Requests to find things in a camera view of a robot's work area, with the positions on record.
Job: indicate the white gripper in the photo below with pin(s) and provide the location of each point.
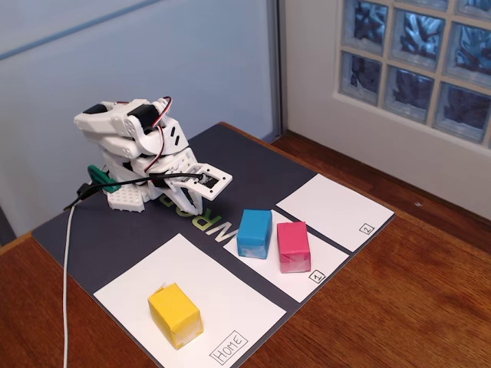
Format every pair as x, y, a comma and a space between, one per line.
186, 199

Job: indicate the yellow paper box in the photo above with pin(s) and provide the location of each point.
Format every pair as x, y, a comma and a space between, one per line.
174, 314

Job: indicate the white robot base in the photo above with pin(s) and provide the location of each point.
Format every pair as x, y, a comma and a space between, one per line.
122, 199

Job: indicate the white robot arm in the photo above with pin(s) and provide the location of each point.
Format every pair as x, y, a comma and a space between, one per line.
115, 122

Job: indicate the blue paper box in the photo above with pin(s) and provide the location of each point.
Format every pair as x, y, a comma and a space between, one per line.
253, 234

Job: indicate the white sheet marked home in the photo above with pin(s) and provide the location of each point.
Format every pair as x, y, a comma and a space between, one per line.
230, 283

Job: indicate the pink paper box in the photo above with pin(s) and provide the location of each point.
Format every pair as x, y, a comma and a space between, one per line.
293, 245

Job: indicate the dark grey printed mat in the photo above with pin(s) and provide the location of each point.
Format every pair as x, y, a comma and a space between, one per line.
115, 237

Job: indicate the green table clamp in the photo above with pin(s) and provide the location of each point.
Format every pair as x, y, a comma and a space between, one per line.
100, 177

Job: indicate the white sheet marked two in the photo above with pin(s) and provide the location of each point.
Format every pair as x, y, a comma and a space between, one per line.
333, 211

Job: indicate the white sheet marked one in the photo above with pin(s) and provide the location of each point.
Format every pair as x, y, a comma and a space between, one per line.
326, 260

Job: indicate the glass block window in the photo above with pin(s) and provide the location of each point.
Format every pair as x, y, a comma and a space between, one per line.
414, 30

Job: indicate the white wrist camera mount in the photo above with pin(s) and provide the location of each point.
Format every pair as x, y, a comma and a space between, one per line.
221, 184

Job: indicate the grey metal door post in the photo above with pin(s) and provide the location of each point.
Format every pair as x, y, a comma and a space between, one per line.
277, 76

